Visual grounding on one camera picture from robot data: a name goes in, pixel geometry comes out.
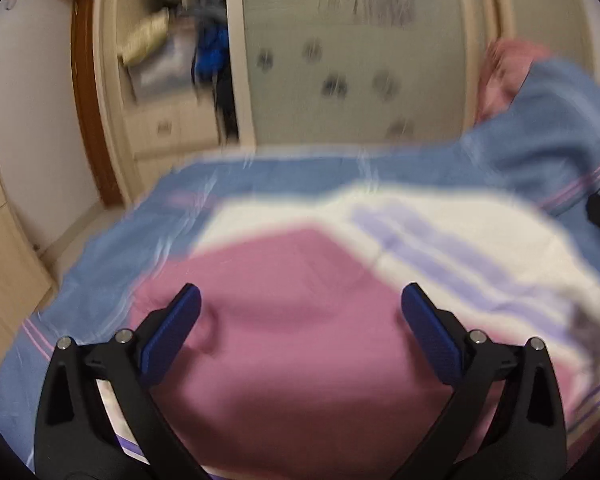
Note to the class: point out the brown wooden door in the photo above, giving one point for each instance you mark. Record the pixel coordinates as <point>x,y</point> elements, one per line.
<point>92,110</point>

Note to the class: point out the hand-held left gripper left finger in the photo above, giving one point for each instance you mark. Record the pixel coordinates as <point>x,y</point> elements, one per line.
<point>172,330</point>

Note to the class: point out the beige wardrobe drawer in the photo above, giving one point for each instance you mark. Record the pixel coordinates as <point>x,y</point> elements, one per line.
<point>172,127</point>
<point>180,162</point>

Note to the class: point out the frosted plain sliding door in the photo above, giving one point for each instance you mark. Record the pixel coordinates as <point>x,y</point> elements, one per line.
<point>545,5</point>

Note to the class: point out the bright blue garment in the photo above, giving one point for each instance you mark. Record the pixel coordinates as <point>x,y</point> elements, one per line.
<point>211,47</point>

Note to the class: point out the black hanging garment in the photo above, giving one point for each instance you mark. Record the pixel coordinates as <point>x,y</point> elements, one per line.
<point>226,110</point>

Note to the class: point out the pink quilt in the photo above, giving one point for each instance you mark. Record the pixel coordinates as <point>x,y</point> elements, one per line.
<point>505,75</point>

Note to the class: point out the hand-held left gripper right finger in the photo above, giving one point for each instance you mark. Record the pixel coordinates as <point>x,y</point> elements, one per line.
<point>430,332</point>

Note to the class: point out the frosted floral sliding door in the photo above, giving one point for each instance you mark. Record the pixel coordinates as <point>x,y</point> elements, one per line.
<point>350,50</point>

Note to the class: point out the beige wooden wardrobe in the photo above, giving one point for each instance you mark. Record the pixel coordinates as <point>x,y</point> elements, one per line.
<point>115,110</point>

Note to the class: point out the blue plaid bed sheet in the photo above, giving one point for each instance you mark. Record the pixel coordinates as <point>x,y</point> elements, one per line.
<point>130,220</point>

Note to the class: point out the light wooden cabinet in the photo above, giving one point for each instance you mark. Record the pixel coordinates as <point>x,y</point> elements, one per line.
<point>7,270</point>

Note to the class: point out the yellow crumpled cloth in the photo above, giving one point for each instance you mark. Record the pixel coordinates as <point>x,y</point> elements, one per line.
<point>145,37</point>

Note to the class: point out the white and pink hooded jacket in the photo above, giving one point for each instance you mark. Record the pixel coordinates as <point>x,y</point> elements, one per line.
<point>305,310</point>

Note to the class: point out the grey clothes pile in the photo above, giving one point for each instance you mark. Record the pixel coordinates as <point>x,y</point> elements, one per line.
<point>202,7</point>

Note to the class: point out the clear plastic storage box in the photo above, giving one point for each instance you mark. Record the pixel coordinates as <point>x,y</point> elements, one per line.
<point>165,70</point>

